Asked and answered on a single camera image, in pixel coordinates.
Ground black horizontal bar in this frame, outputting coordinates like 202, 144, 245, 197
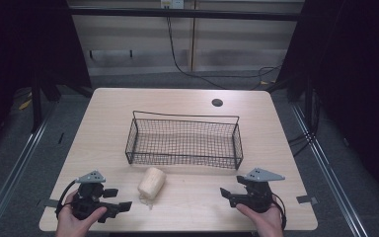
68, 7, 304, 22

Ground grey tape strip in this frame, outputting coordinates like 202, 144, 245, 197
35, 198, 60, 208
296, 195, 319, 204

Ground white wall outlet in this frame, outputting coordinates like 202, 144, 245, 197
160, 0, 186, 10

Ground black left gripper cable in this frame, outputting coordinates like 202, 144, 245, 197
54, 180, 77, 220

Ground bundle of black floor cables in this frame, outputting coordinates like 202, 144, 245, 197
287, 88, 322, 158

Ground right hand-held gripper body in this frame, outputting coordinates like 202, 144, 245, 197
229, 167, 286, 213

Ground black stand leg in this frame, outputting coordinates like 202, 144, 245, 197
30, 74, 44, 134

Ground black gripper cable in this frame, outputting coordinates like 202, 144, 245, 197
270, 193, 288, 231
54, 180, 77, 220

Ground person's left hand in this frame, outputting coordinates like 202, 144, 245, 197
54, 191, 109, 237

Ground black curtain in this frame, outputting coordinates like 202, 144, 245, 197
0, 0, 93, 156
275, 0, 379, 208

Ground yellow floor tape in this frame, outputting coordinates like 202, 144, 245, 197
18, 98, 33, 112

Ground metal floor rail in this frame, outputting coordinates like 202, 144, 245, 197
289, 102, 373, 237
0, 102, 57, 237

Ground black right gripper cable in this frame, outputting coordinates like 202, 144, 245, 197
270, 193, 288, 231

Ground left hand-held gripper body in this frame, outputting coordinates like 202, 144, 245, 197
70, 170, 113, 224

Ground long black wall cable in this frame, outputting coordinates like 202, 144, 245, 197
166, 16, 283, 91

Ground black wire mesh basket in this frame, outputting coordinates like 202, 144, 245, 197
124, 110, 245, 171

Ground person's right hand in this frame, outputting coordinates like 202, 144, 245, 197
235, 200, 284, 237

